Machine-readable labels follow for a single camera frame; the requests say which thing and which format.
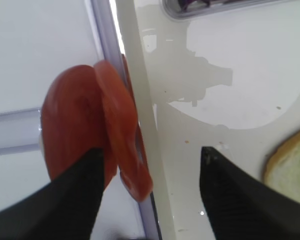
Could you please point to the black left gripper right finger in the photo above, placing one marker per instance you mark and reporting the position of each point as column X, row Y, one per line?
column 239, row 207

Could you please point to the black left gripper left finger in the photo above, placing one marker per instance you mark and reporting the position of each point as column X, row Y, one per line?
column 65, row 209

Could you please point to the large tomato slice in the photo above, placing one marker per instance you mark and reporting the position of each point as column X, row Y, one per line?
column 73, row 122

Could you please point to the bottom bun on tray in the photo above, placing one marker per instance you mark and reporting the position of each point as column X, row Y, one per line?
column 282, row 169

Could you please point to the left upper clear pusher track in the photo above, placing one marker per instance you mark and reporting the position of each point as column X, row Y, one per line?
column 20, row 131

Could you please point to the cream rectangular tray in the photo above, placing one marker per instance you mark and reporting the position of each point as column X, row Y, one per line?
column 230, row 80

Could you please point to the clear plastic salad container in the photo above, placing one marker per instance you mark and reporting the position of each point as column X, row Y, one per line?
column 172, row 8

